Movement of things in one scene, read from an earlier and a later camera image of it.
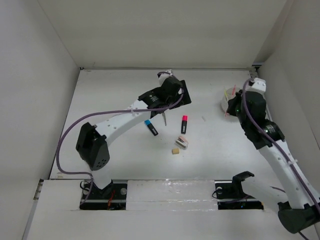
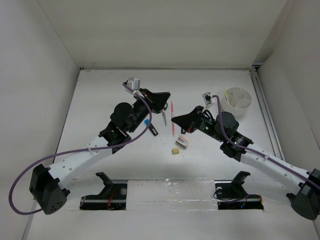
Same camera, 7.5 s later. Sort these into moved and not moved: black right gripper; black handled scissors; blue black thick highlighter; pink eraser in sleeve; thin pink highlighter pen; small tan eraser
Moved: thin pink highlighter pen; black right gripper
Not moved: black handled scissors; blue black thick highlighter; pink eraser in sleeve; small tan eraser
